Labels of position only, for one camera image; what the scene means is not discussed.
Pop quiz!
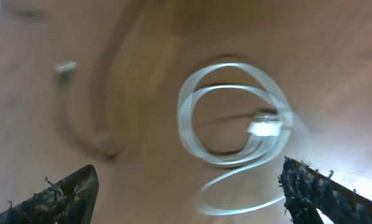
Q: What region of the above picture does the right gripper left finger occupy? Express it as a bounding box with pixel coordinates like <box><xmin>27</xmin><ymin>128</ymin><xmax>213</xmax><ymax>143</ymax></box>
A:
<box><xmin>0</xmin><ymin>165</ymin><xmax>99</xmax><ymax>224</ymax></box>

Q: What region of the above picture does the white usb cable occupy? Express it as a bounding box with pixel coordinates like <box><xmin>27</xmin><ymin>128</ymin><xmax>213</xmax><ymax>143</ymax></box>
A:
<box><xmin>176</xmin><ymin>62</ymin><xmax>294</xmax><ymax>217</ymax></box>

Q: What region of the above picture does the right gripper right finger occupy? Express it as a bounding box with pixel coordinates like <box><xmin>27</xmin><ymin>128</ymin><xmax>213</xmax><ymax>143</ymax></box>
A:
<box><xmin>278</xmin><ymin>157</ymin><xmax>372</xmax><ymax>224</ymax></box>

